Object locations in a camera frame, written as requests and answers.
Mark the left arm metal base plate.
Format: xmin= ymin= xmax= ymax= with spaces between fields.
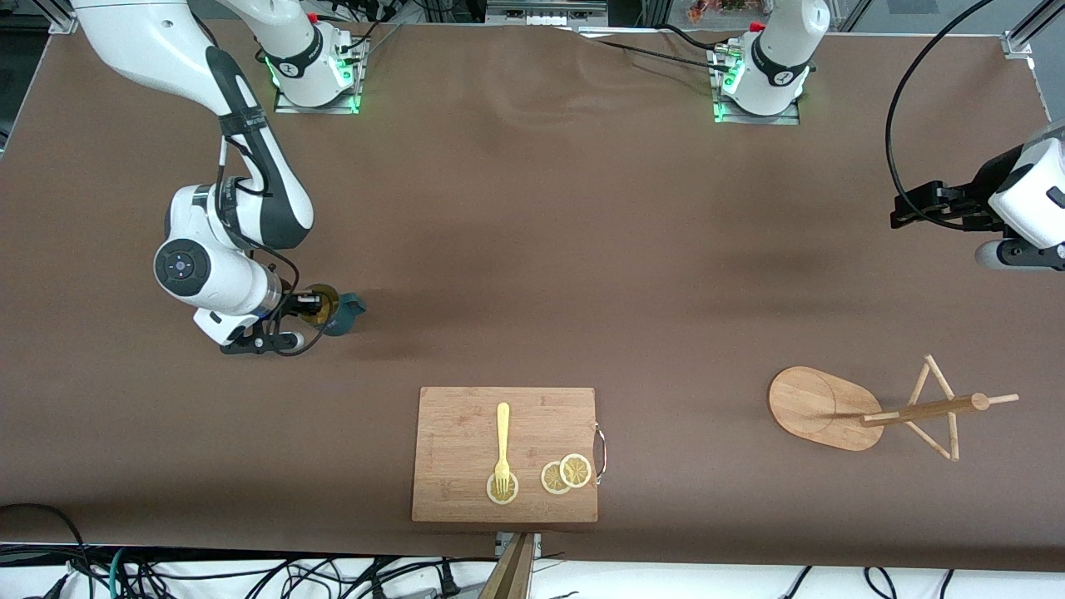
xmin=712 ymin=46 xmax=801 ymax=126

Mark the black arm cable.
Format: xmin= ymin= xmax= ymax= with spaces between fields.
xmin=884 ymin=0 xmax=995 ymax=219
xmin=215 ymin=137 xmax=325 ymax=358

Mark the black cable across table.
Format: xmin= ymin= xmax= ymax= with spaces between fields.
xmin=574 ymin=23 xmax=733 ymax=72

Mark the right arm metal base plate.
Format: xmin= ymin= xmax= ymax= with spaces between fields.
xmin=274 ymin=33 xmax=364 ymax=115

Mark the black looped floor cable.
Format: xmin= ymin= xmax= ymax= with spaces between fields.
xmin=0 ymin=502 xmax=94 ymax=599

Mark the dark teal ribbed mug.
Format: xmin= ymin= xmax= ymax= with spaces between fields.
xmin=300 ymin=284 xmax=367 ymax=337

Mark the wooden cutting board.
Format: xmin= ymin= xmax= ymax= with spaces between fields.
xmin=411 ymin=387 xmax=600 ymax=524

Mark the grey power strip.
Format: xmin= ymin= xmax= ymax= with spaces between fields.
xmin=485 ymin=0 xmax=610 ymax=27

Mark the yellow plastic fork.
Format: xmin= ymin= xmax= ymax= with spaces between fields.
xmin=493 ymin=403 xmax=512 ymax=497

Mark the brown camera stand beam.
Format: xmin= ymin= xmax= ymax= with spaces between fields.
xmin=478 ymin=532 xmax=543 ymax=599

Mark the teal floor cable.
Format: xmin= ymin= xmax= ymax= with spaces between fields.
xmin=108 ymin=547 xmax=136 ymax=599

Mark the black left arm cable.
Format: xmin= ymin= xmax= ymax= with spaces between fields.
xmin=884 ymin=0 xmax=995 ymax=219

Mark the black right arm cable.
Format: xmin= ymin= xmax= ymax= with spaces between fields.
xmin=215 ymin=137 xmax=325 ymax=358

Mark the wooden mug rack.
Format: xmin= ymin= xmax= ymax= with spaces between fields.
xmin=767 ymin=354 xmax=1020 ymax=463

